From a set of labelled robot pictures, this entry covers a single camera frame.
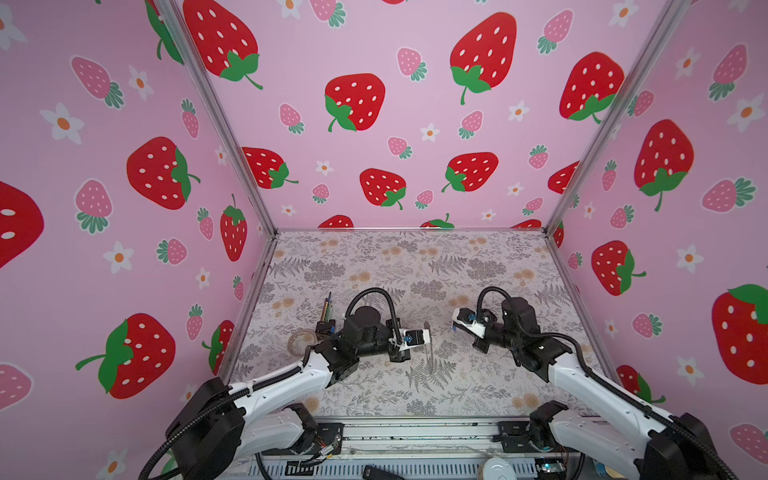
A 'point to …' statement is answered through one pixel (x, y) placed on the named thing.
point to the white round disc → (498, 468)
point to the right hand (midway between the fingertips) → (456, 320)
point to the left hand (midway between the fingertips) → (426, 330)
